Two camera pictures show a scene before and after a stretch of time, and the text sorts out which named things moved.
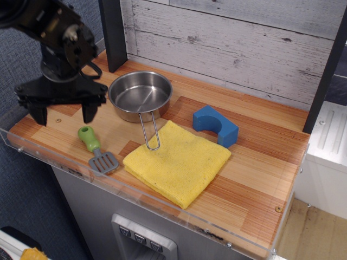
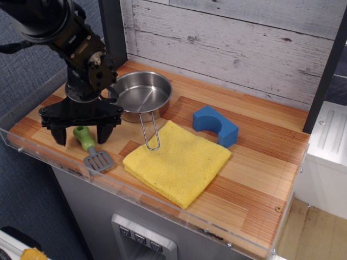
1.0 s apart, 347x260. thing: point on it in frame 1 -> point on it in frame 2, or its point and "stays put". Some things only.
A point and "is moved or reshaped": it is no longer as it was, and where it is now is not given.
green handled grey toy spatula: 102,163 is moved or reshaped
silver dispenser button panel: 138,242 stays put
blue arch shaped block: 209,118 stays put
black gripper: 61,83 -> 84,107
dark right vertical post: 328,75 stays put
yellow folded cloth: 177,163 stays put
